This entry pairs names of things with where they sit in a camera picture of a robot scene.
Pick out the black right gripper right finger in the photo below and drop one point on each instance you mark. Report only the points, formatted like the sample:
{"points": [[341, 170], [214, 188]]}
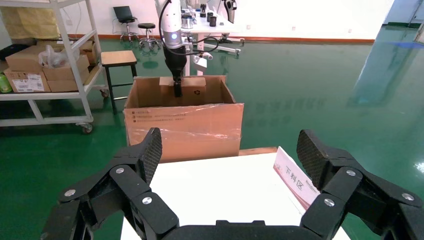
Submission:
{"points": [[348, 185]]}

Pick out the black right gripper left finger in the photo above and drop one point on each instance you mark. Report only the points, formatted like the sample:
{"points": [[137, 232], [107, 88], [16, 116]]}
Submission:
{"points": [[116, 192]]}

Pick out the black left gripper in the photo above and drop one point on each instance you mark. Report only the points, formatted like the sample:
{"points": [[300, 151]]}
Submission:
{"points": [[174, 63]]}

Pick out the small cardboard box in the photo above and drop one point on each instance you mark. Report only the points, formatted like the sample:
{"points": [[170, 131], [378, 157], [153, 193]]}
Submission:
{"points": [[195, 86]]}

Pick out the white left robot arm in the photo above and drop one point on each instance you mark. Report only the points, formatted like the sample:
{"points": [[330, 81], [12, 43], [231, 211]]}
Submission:
{"points": [[172, 16]]}

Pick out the large cardboard box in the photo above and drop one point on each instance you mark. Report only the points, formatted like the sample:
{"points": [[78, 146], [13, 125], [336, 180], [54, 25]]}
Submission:
{"points": [[185, 132]]}

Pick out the plain cardboard box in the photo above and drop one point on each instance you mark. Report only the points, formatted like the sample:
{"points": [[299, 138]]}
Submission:
{"points": [[21, 59], [66, 71], [64, 86], [87, 49]]}

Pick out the cardboard box with labels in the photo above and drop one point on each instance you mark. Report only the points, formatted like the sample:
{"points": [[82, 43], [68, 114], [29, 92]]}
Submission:
{"points": [[28, 82]]}

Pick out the acrylic sign with red print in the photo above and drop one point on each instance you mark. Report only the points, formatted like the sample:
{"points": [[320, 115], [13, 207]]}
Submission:
{"points": [[294, 179]]}

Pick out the wooden stool with black legs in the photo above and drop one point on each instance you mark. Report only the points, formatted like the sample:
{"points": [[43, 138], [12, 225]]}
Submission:
{"points": [[118, 58]]}

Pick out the steel cup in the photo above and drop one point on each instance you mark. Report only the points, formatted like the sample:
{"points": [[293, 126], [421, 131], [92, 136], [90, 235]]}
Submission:
{"points": [[187, 21]]}

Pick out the white work table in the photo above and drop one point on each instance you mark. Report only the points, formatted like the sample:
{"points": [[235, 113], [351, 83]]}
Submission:
{"points": [[212, 30]]}

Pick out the black round stool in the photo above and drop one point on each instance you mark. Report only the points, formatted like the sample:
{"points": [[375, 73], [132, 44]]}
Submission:
{"points": [[147, 26]]}

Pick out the black office chair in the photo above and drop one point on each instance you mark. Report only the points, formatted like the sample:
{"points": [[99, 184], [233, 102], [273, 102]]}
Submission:
{"points": [[124, 15]]}

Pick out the wooden board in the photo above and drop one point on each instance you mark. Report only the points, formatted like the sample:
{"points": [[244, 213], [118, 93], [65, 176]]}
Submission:
{"points": [[258, 151]]}

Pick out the black hanging device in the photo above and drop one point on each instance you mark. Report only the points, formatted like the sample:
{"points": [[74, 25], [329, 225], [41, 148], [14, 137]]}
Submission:
{"points": [[230, 8]]}

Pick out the white metal shelf cart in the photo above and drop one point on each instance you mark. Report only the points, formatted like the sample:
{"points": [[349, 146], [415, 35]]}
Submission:
{"points": [[74, 66]]}

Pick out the clear plastic bag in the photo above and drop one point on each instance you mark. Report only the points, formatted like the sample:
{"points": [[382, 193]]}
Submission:
{"points": [[54, 57]]}

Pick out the green bottle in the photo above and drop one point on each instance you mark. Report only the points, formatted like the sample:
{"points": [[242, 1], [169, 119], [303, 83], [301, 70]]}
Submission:
{"points": [[4, 83]]}

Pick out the yellow plastic bundle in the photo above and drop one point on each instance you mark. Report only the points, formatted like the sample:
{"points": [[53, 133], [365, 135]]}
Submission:
{"points": [[30, 21]]}

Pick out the black bag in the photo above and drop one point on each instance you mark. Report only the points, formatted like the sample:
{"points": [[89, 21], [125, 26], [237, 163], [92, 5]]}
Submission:
{"points": [[10, 51]]}

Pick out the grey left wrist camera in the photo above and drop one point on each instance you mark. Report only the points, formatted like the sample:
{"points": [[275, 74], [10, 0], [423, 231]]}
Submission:
{"points": [[199, 63]]}

